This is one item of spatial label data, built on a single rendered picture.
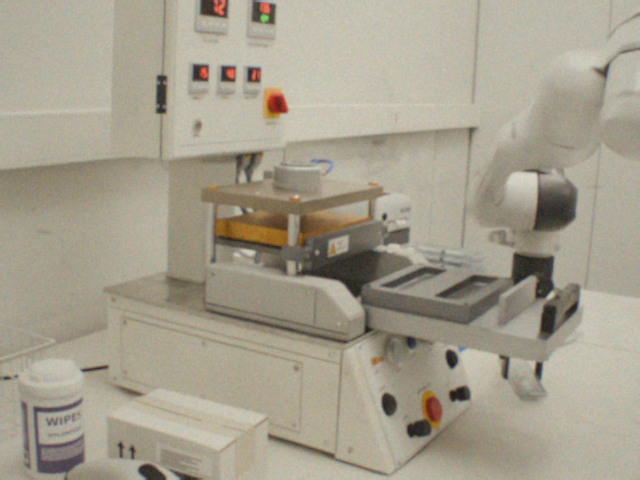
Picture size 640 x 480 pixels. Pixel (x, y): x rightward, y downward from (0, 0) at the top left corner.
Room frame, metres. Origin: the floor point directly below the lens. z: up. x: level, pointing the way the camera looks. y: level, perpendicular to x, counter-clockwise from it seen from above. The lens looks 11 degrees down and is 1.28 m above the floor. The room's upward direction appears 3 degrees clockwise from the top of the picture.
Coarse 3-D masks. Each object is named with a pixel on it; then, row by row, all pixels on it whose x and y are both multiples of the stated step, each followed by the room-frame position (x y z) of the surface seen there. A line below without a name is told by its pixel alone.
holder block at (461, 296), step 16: (400, 272) 1.23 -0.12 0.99; (416, 272) 1.26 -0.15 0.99; (432, 272) 1.28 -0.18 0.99; (448, 272) 1.25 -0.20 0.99; (464, 272) 1.25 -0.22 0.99; (368, 288) 1.13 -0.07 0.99; (384, 288) 1.13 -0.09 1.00; (400, 288) 1.19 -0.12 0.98; (416, 288) 1.14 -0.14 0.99; (432, 288) 1.14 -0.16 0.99; (448, 288) 1.15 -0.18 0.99; (464, 288) 1.20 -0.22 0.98; (480, 288) 1.21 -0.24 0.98; (496, 288) 1.16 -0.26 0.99; (384, 304) 1.12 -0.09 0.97; (400, 304) 1.10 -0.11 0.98; (416, 304) 1.09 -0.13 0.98; (432, 304) 1.08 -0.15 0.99; (448, 304) 1.07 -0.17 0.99; (464, 304) 1.06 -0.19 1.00; (480, 304) 1.09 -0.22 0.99; (464, 320) 1.06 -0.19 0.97
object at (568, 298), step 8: (568, 288) 1.11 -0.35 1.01; (576, 288) 1.13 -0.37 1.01; (560, 296) 1.07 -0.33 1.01; (568, 296) 1.08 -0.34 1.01; (576, 296) 1.12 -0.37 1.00; (544, 304) 1.03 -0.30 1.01; (552, 304) 1.03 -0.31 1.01; (560, 304) 1.04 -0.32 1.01; (568, 304) 1.08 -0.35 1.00; (576, 304) 1.14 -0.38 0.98; (544, 312) 1.03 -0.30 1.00; (552, 312) 1.02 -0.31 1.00; (560, 312) 1.04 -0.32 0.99; (544, 320) 1.03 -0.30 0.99; (552, 320) 1.02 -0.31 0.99; (544, 328) 1.02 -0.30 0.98; (552, 328) 1.02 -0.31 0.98
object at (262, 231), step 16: (224, 224) 1.25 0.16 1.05; (240, 224) 1.24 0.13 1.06; (256, 224) 1.23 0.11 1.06; (272, 224) 1.24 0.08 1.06; (304, 224) 1.25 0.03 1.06; (320, 224) 1.26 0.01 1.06; (336, 224) 1.27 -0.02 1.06; (352, 224) 1.30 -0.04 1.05; (224, 240) 1.25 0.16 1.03; (240, 240) 1.24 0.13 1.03; (256, 240) 1.22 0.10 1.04; (272, 240) 1.21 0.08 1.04
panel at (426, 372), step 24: (384, 336) 1.15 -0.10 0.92; (360, 360) 1.08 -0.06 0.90; (384, 360) 1.13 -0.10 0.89; (408, 360) 1.18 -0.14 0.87; (432, 360) 1.24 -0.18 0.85; (384, 384) 1.10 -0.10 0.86; (408, 384) 1.15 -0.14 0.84; (432, 384) 1.21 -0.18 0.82; (456, 384) 1.28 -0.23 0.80; (384, 408) 1.07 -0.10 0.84; (408, 408) 1.13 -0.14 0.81; (456, 408) 1.25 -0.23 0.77; (384, 432) 1.05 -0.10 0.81; (432, 432) 1.16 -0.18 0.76; (408, 456) 1.08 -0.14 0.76
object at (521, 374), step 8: (512, 360) 1.48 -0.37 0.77; (520, 360) 1.48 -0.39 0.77; (512, 368) 1.43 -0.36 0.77; (520, 368) 1.43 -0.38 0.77; (528, 368) 1.44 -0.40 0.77; (512, 376) 1.39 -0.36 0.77; (520, 376) 1.39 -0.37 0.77; (528, 376) 1.39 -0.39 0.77; (536, 376) 1.40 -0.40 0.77; (520, 384) 1.35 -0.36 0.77; (528, 384) 1.35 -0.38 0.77; (536, 384) 1.35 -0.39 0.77
